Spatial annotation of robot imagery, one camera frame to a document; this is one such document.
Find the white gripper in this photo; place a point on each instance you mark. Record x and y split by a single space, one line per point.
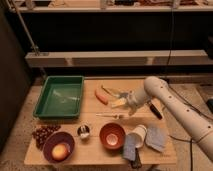
135 101

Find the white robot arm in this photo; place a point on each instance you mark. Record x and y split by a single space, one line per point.
196 126

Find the small metal cup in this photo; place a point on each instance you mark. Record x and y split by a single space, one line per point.
83 131

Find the blue round sponge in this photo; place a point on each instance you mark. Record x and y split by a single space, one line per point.
123 95

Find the orange carrot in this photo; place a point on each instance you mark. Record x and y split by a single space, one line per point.
101 98

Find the wooden shelf beam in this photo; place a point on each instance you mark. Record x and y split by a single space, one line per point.
118 58

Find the blue cloth right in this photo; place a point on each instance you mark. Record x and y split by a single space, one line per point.
156 138

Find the orange bowl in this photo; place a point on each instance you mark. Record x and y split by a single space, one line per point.
112 136

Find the blue sponge front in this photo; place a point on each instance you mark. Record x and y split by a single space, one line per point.
129 151

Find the green plastic tray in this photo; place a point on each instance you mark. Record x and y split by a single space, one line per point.
60 98

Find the purple bowl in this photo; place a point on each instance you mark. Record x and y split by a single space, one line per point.
55 139

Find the yellow round fruit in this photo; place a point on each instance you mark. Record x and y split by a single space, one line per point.
59 152

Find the bunch of dark grapes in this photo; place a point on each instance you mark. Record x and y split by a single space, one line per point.
43 133

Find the black handled knife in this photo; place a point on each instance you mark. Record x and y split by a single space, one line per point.
155 111

